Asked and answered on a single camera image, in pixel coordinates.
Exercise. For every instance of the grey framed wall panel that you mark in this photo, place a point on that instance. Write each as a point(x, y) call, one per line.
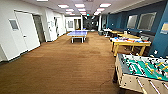
point(147, 21)
point(132, 21)

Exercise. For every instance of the green foosball table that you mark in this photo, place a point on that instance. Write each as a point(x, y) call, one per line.
point(143, 71)

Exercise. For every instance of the green exit sign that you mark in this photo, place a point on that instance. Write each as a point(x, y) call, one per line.
point(87, 14)

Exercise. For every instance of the blue ping pong table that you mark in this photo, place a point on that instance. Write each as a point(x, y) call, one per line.
point(77, 34)

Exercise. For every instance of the dark round trash bin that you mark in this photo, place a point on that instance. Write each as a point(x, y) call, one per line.
point(100, 32)

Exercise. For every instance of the white double door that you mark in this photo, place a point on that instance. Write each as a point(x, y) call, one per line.
point(28, 31)

